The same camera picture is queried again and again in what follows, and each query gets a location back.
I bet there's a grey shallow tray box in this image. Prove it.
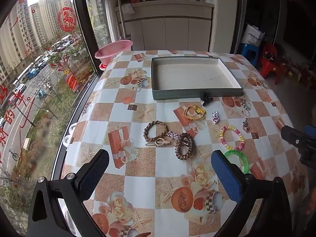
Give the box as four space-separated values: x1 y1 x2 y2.
151 56 244 101

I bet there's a pink plastic basin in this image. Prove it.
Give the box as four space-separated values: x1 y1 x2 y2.
95 40 134 66

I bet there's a blue plastic stool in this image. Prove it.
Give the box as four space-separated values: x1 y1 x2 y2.
239 43 260 67

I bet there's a white cabinet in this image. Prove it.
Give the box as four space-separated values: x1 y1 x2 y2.
123 0 215 53

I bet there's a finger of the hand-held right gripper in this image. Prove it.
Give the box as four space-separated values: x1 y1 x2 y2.
281 125 308 153
304 124 316 141

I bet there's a brown braided hair tie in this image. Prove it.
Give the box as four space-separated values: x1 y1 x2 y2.
144 121 169 140

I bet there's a red window lettering sticker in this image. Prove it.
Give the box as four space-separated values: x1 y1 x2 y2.
0 79 35 163

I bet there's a green translucent bangle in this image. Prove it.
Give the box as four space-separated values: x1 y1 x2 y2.
223 150 251 174

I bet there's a pastel bead bracelet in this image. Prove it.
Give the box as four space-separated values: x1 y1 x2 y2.
219 126 245 151

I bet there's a silver braided hair clip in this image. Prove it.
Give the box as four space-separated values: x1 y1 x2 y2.
166 130 181 141

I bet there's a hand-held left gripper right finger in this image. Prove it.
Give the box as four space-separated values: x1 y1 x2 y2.
211 149 293 237

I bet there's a yellow beaded hair tie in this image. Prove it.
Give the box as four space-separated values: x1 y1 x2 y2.
183 105 206 120

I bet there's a beige hair clip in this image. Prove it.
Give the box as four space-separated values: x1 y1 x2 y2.
145 138 171 147

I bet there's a red plastic chair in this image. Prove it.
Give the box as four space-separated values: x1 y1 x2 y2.
259 43 284 78

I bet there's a brown spiral hair tie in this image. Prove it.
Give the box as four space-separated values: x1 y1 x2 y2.
175 133 195 159

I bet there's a white hanging cloth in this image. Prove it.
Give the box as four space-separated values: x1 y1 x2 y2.
121 4 135 15

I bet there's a red paper-cut window decoration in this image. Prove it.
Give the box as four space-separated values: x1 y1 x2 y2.
57 7 77 32

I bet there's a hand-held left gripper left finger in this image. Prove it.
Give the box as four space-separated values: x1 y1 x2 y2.
27 149 110 237

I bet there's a white shopping bag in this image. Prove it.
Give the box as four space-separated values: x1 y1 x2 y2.
241 24 265 47

